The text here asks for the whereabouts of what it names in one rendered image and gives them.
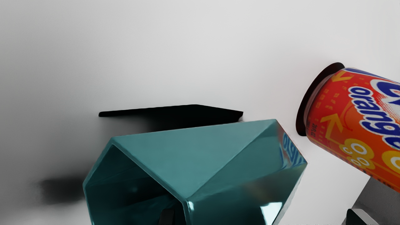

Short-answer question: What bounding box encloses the teal faceted mug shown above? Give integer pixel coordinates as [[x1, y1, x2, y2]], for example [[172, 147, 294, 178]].
[[82, 119, 308, 225]]

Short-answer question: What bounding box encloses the orange printed drink can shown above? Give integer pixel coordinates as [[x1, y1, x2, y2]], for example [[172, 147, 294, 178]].
[[303, 67, 400, 193]]

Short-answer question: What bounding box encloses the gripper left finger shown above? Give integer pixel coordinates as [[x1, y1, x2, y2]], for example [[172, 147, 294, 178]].
[[159, 208, 176, 225]]

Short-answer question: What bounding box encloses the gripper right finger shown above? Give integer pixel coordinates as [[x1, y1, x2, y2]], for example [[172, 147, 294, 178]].
[[342, 208, 380, 225]]

